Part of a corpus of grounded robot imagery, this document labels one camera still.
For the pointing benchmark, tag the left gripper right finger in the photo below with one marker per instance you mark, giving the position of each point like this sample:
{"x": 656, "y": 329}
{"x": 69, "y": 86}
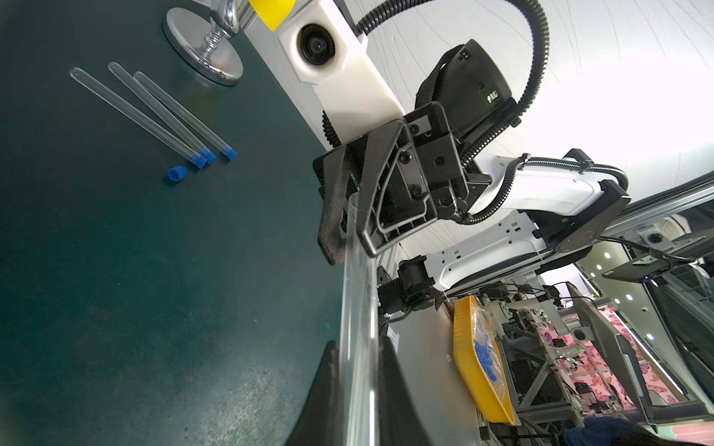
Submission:
{"x": 399, "y": 423}

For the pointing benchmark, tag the clear test tube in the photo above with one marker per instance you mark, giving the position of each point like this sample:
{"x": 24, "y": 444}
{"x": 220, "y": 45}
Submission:
{"x": 135, "y": 115}
{"x": 359, "y": 341}
{"x": 158, "y": 108}
{"x": 181, "y": 111}

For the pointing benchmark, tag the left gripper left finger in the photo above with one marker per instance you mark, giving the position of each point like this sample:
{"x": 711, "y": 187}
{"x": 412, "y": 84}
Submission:
{"x": 318, "y": 420}

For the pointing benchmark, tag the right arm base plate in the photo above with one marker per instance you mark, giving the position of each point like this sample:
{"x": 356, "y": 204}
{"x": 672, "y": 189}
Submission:
{"x": 390, "y": 302}

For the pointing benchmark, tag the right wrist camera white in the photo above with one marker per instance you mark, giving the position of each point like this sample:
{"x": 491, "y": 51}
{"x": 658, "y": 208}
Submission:
{"x": 325, "y": 54}

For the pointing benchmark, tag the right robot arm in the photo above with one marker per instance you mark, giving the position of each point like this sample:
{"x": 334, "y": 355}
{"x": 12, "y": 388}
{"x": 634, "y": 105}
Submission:
{"x": 535, "y": 208}

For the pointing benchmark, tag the chrome cup holder stand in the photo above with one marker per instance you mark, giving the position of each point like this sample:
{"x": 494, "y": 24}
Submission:
{"x": 204, "y": 43}

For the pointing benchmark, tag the green table mat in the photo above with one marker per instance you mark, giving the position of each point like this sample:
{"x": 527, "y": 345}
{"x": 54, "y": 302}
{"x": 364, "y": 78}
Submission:
{"x": 136, "y": 310}

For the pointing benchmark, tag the person in blue shirt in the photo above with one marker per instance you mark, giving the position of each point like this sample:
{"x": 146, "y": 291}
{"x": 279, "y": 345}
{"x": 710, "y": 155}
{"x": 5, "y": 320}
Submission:
{"x": 614, "y": 431}

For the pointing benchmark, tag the blue stopper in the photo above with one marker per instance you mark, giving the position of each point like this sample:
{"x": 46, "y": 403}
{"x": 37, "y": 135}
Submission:
{"x": 177, "y": 174}
{"x": 208, "y": 155}
{"x": 197, "y": 160}
{"x": 229, "y": 152}

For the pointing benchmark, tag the yellow tray with stoppers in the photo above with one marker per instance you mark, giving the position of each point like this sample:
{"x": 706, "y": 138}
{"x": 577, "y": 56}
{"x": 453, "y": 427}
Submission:
{"x": 479, "y": 362}

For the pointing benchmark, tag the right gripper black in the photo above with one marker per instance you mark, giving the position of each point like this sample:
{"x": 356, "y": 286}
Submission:
{"x": 408, "y": 175}

